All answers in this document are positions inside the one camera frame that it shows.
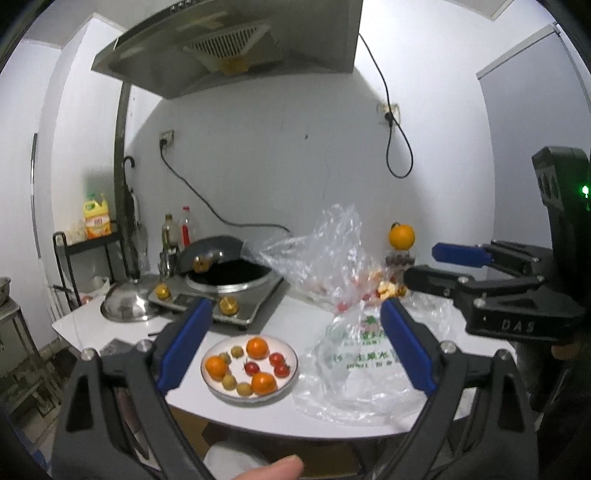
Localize operator thumb tip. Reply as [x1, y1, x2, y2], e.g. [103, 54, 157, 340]
[235, 455, 304, 480]

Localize longan fruit right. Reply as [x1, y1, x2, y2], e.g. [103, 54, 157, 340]
[235, 382, 253, 397]

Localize orange mandarin top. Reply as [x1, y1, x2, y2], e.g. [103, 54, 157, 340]
[245, 337, 270, 360]

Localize red cherry tomato left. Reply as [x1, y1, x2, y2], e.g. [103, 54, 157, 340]
[243, 361, 260, 377]

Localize red cherry tomato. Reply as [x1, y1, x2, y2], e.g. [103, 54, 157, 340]
[269, 352, 286, 367]
[273, 363, 290, 379]
[243, 361, 260, 377]

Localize large orange on jar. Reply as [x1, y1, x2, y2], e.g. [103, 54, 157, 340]
[388, 222, 416, 251]

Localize steel range hood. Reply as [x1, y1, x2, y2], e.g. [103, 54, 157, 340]
[92, 0, 363, 99]

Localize red cherry tomato right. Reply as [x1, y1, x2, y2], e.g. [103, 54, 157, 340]
[273, 363, 290, 379]

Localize steel pot lid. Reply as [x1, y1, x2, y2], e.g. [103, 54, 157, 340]
[100, 274, 160, 323]

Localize black cooker power cable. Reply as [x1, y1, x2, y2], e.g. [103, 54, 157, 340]
[159, 138, 293, 236]

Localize orange mandarin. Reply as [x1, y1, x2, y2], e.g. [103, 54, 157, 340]
[204, 355, 229, 382]
[250, 372, 277, 396]
[245, 337, 270, 360]

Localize clear container of grapes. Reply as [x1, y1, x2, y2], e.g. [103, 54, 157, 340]
[385, 250, 416, 284]

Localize flat printed plastic bag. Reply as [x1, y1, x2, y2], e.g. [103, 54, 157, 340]
[293, 301, 426, 426]

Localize white wall socket left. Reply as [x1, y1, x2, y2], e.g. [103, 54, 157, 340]
[159, 130, 174, 148]

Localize yellow detergent bottle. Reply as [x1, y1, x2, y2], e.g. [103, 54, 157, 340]
[83, 194, 112, 240]

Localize upright clear plastic bag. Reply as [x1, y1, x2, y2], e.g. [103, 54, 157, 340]
[242, 204, 384, 314]

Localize black umbrella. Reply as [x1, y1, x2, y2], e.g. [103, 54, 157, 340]
[121, 155, 140, 279]

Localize black wok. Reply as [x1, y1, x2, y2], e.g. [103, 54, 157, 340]
[175, 235, 243, 274]

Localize dark oil bottle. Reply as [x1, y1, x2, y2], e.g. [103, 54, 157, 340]
[161, 213, 179, 255]

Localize orange peel scraps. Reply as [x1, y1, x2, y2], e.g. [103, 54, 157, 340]
[376, 281, 408, 301]

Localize white ceramic plate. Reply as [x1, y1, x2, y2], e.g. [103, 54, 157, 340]
[200, 335, 298, 404]

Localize black hood power cable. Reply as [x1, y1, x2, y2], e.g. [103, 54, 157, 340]
[358, 32, 415, 180]

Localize longan fruit upper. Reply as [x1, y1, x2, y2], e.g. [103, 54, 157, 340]
[218, 352, 231, 364]

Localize red-capped sauce bottle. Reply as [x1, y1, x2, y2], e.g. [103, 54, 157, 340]
[179, 206, 194, 249]

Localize white wall socket right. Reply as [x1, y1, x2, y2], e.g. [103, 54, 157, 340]
[377, 103, 402, 125]

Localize steel induction cooker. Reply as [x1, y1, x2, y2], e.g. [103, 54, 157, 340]
[148, 259, 283, 330]

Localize green-brown longan fruit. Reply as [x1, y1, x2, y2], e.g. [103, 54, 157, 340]
[230, 346, 243, 358]

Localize red cherry tomato middle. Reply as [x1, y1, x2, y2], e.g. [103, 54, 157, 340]
[269, 352, 286, 367]

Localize longan fruit front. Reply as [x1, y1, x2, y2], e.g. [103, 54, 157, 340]
[221, 374, 238, 391]

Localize white wall socket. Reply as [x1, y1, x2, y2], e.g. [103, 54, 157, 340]
[159, 130, 174, 148]
[377, 103, 402, 125]

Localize black metal rack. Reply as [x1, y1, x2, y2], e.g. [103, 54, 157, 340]
[52, 222, 130, 310]

